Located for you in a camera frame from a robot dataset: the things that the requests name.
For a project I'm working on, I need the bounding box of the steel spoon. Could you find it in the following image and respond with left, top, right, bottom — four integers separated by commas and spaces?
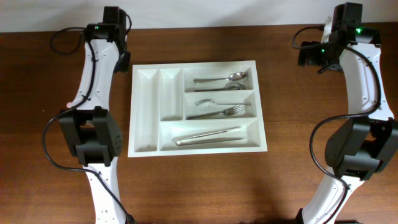
195, 83, 246, 92
193, 72, 248, 84

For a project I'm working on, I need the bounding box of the metal chopstick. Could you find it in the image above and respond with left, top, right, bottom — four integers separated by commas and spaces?
174, 138, 243, 147
173, 126, 241, 141

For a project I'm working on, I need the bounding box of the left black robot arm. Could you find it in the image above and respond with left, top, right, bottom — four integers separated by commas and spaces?
59, 6, 135, 223

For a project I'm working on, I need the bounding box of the steel fork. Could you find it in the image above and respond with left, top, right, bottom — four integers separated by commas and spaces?
186, 106, 244, 120
194, 99, 251, 106

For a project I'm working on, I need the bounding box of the white cutlery tray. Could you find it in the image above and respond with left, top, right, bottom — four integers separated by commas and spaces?
128, 60, 267, 157

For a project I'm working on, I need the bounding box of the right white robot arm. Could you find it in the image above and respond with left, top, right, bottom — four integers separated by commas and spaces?
292, 2, 397, 223

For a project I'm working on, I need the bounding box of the left black cable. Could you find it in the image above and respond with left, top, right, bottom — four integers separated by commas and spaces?
42, 14, 137, 224

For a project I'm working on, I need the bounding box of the right black cable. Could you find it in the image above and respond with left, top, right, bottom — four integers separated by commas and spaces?
291, 24, 382, 224

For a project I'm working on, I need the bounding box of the black cable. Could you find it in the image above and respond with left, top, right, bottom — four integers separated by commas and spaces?
291, 24, 382, 224
42, 14, 137, 224

